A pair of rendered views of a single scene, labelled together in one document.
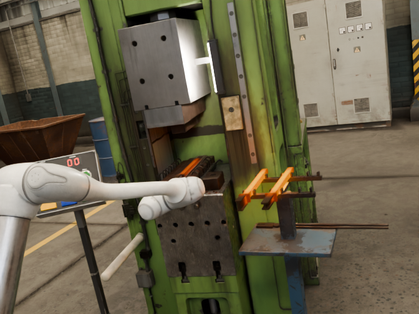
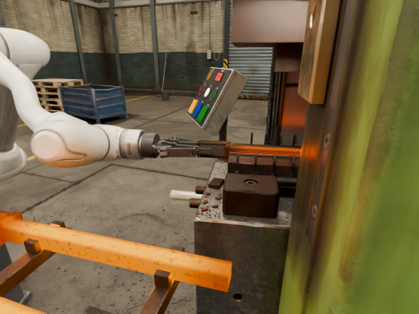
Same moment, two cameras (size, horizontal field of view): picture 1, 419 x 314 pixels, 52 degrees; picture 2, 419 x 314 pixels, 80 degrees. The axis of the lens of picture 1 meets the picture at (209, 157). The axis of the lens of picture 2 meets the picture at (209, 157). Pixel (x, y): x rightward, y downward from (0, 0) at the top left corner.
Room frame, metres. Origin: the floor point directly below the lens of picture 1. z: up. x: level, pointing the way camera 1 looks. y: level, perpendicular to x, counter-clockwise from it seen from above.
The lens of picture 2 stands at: (1.95, -0.49, 1.24)
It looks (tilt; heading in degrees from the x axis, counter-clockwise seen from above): 21 degrees down; 82
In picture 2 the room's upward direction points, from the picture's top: straight up
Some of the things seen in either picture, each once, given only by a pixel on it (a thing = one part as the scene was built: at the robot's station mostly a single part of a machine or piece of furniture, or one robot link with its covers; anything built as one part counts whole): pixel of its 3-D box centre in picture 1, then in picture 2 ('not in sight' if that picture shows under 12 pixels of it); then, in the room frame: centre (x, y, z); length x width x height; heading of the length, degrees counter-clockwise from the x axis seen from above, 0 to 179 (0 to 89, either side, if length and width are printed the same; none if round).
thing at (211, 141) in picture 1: (199, 91); not in sight; (2.60, -0.01, 1.37); 0.41 x 0.10 x 0.91; 73
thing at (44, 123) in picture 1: (35, 144); not in sight; (8.47, 3.38, 0.43); 1.89 x 1.20 x 0.85; 63
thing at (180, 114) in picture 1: (177, 109); (325, 22); (2.30, 0.13, 1.32); 0.42 x 0.20 x 0.10; 163
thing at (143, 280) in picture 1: (145, 278); not in sight; (2.32, 0.50, 0.36); 0.09 x 0.07 x 0.12; 73
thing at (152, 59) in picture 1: (176, 62); not in sight; (2.29, 0.09, 1.56); 0.42 x 0.39 x 0.40; 163
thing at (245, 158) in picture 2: (189, 172); (303, 164); (2.30, 0.13, 0.96); 0.42 x 0.20 x 0.09; 163
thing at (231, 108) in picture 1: (232, 113); (319, 32); (2.14, -0.15, 1.27); 0.09 x 0.02 x 0.17; 73
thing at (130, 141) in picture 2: not in sight; (136, 144); (1.83, 0.24, 1.00); 0.09 x 0.06 x 0.09; 73
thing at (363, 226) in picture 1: (318, 225); not in sight; (1.83, -0.44, 0.73); 0.60 x 0.04 x 0.01; 65
